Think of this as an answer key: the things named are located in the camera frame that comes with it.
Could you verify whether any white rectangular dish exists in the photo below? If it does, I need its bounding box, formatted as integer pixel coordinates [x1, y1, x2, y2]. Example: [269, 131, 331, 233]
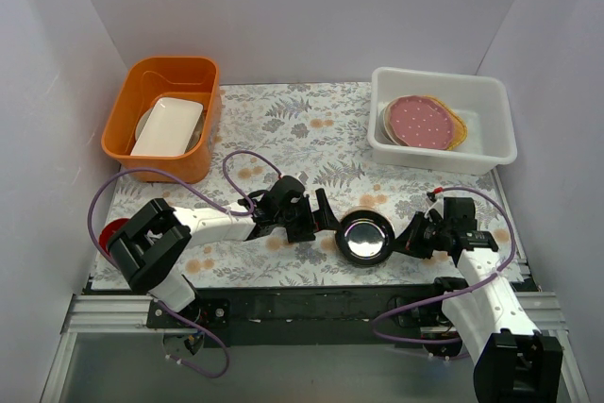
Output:
[128, 96, 205, 158]

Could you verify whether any cream and blue plate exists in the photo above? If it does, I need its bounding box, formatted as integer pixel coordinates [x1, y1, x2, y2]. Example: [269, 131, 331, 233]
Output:
[384, 107, 407, 146]

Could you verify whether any round plate in orange bin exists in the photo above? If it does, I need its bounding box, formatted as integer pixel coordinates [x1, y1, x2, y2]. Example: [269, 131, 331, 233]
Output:
[135, 108, 210, 152]

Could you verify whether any dark pink scalloped plate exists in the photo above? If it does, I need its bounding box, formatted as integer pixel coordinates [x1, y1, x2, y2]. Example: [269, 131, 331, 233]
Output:
[387, 95, 452, 150]

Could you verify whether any floral table mat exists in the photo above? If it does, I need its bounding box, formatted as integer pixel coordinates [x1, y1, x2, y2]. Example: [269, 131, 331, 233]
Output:
[89, 81, 529, 290]

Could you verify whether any orange plastic bin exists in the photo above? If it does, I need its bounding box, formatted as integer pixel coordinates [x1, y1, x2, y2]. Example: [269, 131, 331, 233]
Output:
[101, 56, 222, 183]

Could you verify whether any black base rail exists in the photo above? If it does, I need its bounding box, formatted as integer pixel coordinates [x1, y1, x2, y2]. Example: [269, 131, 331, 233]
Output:
[72, 284, 456, 346]

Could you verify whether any white plastic bin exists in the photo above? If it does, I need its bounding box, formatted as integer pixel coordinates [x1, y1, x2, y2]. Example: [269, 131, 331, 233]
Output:
[367, 67, 517, 175]

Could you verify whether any red lacquer cup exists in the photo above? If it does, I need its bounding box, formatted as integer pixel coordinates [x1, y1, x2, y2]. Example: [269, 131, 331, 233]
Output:
[98, 218, 128, 258]

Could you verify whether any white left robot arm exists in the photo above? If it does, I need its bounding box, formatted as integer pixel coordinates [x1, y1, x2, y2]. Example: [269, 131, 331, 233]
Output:
[105, 176, 342, 327]

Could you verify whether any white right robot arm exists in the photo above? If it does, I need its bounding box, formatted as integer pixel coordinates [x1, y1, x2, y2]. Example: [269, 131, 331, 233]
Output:
[396, 197, 563, 402]

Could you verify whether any white ribbed soup plate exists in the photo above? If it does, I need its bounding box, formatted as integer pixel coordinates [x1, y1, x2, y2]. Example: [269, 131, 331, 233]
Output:
[377, 109, 393, 144]

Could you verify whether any black gold-rimmed bowl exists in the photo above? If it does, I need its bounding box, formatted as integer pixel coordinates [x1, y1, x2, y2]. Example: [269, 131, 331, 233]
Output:
[335, 207, 395, 267]

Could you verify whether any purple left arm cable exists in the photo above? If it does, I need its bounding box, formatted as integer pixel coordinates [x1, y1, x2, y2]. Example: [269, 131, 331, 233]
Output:
[87, 150, 284, 379]

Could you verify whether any yellow woven bamboo tray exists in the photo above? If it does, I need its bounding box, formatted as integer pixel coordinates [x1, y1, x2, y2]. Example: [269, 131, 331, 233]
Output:
[428, 96, 468, 151]

